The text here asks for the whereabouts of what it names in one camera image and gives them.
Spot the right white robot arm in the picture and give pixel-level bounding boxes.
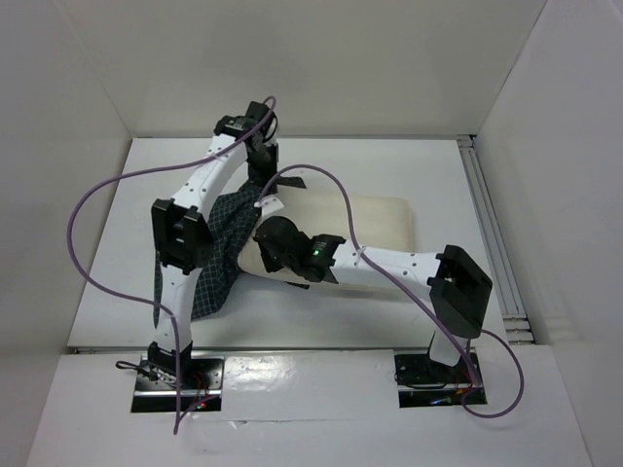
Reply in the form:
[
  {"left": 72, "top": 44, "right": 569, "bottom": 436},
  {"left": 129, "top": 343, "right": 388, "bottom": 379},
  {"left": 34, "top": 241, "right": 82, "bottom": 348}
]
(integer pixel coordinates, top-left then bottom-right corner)
[{"left": 253, "top": 216, "right": 493, "bottom": 381}]

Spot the aluminium rail right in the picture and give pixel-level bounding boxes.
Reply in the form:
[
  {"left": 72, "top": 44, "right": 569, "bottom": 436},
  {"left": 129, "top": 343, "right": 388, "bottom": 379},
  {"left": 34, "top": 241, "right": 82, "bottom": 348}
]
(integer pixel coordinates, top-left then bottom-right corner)
[{"left": 458, "top": 135, "right": 535, "bottom": 345}]

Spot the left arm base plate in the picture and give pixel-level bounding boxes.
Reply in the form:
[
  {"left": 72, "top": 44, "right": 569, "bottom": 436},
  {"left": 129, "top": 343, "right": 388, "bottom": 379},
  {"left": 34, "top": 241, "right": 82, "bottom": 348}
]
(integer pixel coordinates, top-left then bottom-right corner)
[{"left": 116, "top": 352, "right": 225, "bottom": 413}]

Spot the dark plaid pillowcase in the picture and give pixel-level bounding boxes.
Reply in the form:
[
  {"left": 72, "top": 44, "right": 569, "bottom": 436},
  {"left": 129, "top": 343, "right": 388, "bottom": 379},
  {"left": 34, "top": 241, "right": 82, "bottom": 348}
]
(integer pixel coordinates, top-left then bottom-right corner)
[{"left": 150, "top": 172, "right": 311, "bottom": 332}]

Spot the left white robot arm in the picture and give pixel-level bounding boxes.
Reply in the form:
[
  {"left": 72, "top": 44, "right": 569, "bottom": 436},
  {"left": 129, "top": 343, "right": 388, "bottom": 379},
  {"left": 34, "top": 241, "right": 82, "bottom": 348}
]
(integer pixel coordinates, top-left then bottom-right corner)
[{"left": 147, "top": 96, "right": 278, "bottom": 388}]

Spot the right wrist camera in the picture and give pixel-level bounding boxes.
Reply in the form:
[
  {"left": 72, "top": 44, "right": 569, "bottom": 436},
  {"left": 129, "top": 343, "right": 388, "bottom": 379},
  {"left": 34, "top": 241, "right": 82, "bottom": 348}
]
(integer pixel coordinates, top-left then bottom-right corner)
[{"left": 254, "top": 195, "right": 284, "bottom": 218}]

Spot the cream pillow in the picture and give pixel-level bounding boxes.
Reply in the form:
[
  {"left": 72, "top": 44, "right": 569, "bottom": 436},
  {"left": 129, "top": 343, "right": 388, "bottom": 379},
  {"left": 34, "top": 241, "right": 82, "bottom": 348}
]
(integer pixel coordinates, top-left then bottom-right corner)
[{"left": 236, "top": 187, "right": 418, "bottom": 298}]

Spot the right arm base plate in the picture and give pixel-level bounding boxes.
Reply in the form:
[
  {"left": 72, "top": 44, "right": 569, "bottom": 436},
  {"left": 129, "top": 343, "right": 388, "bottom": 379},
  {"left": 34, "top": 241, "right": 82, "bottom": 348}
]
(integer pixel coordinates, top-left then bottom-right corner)
[{"left": 393, "top": 350, "right": 488, "bottom": 409}]

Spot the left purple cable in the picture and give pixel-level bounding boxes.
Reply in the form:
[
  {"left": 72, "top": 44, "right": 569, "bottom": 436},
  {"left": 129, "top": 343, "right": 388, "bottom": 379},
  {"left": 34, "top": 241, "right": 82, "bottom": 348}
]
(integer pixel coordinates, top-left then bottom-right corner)
[{"left": 66, "top": 95, "right": 279, "bottom": 435}]

